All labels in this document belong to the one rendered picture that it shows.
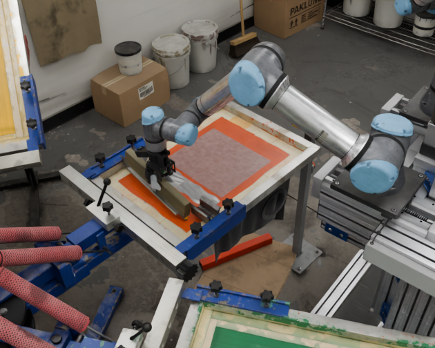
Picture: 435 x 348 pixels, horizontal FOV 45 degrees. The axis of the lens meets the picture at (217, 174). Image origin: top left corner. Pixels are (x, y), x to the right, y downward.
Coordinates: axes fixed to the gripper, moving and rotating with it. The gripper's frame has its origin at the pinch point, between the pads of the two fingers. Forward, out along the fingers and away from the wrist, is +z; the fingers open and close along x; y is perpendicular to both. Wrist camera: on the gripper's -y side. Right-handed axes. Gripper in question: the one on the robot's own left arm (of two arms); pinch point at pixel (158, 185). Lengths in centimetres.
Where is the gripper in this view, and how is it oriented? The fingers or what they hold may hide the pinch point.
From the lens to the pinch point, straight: 200.4
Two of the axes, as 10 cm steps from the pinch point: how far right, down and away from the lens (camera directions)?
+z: 0.2, 7.5, 6.7
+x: 7.0, -4.9, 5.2
